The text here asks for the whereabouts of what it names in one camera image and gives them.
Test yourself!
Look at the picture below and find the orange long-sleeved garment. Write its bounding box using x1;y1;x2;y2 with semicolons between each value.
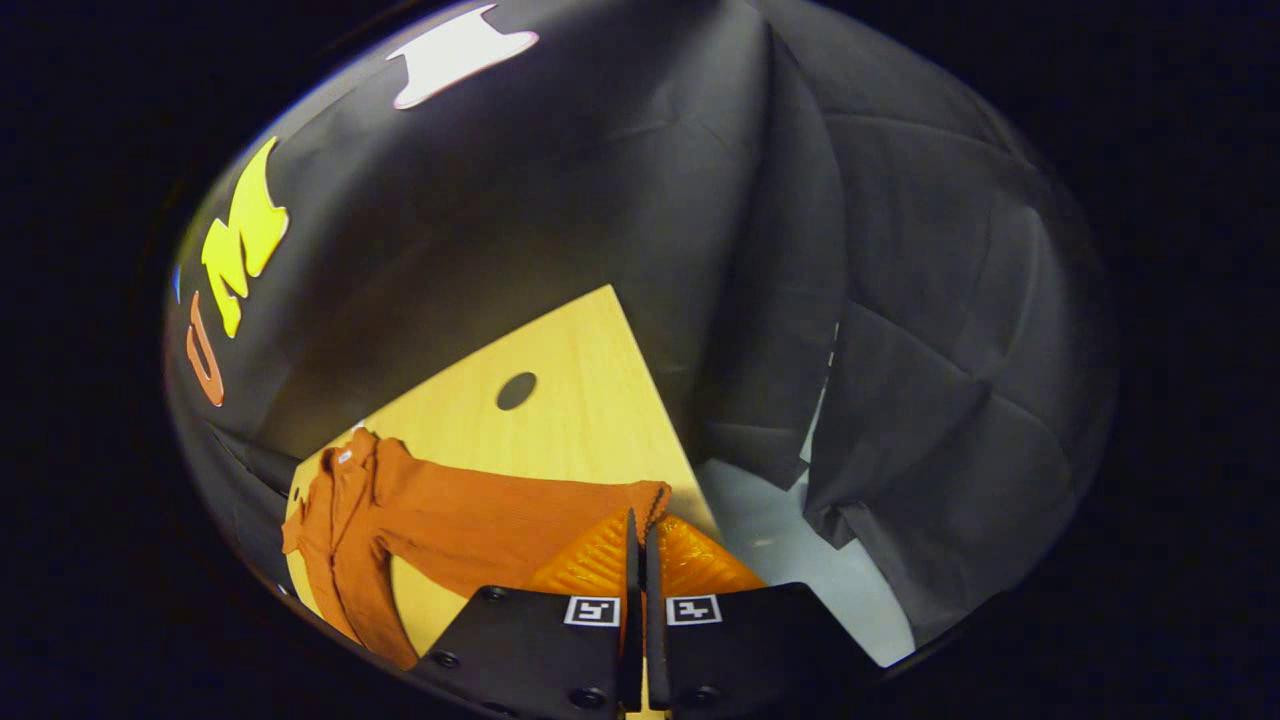
282;428;673;671

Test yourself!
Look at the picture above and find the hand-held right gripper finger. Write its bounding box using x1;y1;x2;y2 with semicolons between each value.
645;515;881;720
412;508;643;720

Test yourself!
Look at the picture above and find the black backdrop cloth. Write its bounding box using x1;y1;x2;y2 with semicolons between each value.
165;0;1116;646

